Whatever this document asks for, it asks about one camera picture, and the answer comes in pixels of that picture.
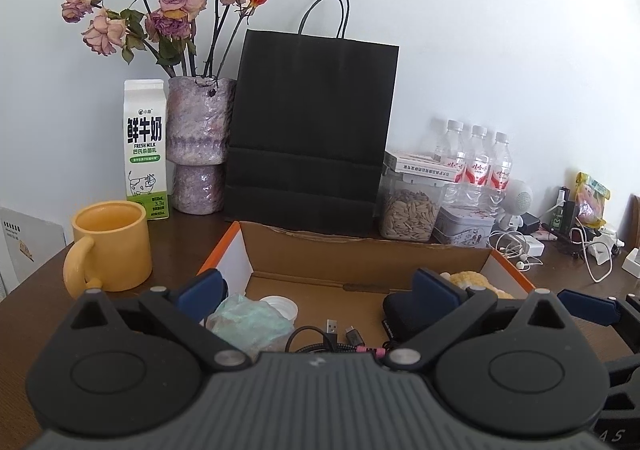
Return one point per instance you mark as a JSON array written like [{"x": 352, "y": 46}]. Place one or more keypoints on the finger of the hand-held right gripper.
[{"x": 590, "y": 306}]

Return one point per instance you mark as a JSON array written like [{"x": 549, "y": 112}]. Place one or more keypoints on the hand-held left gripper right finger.
[{"x": 436, "y": 291}]

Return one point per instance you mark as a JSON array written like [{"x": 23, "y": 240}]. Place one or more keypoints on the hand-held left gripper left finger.
[{"x": 200, "y": 289}]

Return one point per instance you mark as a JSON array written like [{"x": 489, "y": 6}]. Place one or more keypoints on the white yellow plush toy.
[{"x": 475, "y": 280}]

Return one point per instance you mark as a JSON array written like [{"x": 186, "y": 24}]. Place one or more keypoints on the navy zip pouch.
[{"x": 400, "y": 315}]

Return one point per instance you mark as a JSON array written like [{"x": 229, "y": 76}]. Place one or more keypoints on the iridescent plastic bag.
[{"x": 247, "y": 322}]

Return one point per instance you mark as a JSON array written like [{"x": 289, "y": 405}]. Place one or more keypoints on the white bottle cap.
[{"x": 282, "y": 306}]

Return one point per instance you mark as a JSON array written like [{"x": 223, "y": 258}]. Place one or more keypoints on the red orange cardboard box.
[{"x": 350, "y": 260}]

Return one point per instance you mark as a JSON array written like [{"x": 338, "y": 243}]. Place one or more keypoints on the grey floral tin box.
[{"x": 462, "y": 227}]

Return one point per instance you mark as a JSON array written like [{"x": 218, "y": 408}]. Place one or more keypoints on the black phone stand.
[{"x": 570, "y": 235}]

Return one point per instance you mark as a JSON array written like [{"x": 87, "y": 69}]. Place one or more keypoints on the white charger block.
[{"x": 534, "y": 245}]

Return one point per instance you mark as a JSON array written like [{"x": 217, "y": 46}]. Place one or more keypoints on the clear seed container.
[{"x": 407, "y": 210}]

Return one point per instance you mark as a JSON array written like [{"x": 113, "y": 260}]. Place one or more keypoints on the small green bottle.
[{"x": 557, "y": 215}]

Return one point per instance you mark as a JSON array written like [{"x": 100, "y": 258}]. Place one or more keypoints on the yellow mug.
[{"x": 112, "y": 245}]

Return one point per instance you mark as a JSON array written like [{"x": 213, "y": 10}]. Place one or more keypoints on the black power adapter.
[{"x": 530, "y": 222}]

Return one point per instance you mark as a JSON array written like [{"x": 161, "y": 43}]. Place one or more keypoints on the yellow snack packet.
[{"x": 592, "y": 200}]

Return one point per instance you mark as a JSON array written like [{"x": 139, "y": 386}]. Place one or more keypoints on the white robot speaker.
[{"x": 517, "y": 200}]

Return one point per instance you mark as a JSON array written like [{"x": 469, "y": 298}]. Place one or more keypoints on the flat white printed box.
[{"x": 420, "y": 165}]

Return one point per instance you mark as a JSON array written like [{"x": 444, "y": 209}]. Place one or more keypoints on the clear water bottle red label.
[
  {"x": 475, "y": 165},
  {"x": 500, "y": 165},
  {"x": 447, "y": 150}
]

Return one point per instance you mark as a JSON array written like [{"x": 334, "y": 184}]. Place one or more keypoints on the white green milk carton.
[{"x": 145, "y": 145}]

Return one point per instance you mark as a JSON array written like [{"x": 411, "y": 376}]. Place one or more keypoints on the purple mottled vase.
[{"x": 200, "y": 130}]

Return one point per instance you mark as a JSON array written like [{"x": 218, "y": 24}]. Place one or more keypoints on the white printed board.
[{"x": 30, "y": 245}]

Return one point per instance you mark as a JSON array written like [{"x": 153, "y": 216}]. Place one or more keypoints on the black paper bag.
[{"x": 310, "y": 130}]

